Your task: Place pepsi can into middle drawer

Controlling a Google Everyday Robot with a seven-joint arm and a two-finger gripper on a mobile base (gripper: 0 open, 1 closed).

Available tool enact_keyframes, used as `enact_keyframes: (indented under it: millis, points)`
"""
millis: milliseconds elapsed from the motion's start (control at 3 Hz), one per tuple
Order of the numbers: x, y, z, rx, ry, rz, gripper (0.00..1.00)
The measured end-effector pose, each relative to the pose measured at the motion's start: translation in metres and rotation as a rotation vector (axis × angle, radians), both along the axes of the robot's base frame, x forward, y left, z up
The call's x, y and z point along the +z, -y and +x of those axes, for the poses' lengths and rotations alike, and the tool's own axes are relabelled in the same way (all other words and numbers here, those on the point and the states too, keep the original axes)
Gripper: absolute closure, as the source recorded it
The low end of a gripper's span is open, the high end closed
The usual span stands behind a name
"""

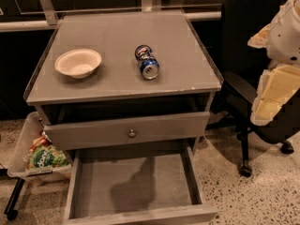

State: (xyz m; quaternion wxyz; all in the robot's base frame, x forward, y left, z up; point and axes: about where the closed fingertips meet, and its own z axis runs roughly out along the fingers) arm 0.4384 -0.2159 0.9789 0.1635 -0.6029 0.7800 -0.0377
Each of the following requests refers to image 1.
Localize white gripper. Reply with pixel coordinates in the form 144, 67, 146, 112
247, 0, 300, 126

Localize round metal drawer knob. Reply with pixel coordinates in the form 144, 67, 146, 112
128, 129, 136, 138

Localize open grey middle drawer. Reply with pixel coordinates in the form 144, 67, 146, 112
64, 142, 218, 225

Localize green snack bag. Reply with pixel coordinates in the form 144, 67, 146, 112
28, 144, 68, 169

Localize orange snack bag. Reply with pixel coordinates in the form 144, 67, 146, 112
29, 136, 51, 153

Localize metal railing bar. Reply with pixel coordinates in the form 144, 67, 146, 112
0, 0, 221, 32

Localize grey drawer cabinet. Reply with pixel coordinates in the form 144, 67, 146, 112
23, 10, 225, 155

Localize clear plastic bin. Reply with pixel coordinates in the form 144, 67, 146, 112
7, 112, 72, 183

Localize black office chair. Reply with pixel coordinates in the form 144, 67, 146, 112
211, 0, 300, 177

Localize grey top drawer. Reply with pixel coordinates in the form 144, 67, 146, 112
45, 112, 209, 150

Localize black cart leg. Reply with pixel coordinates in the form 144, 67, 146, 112
4, 178, 24, 220

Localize white paper bowl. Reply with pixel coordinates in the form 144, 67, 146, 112
54, 49, 102, 79

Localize blue pepsi can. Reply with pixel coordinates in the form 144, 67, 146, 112
135, 45, 159, 80

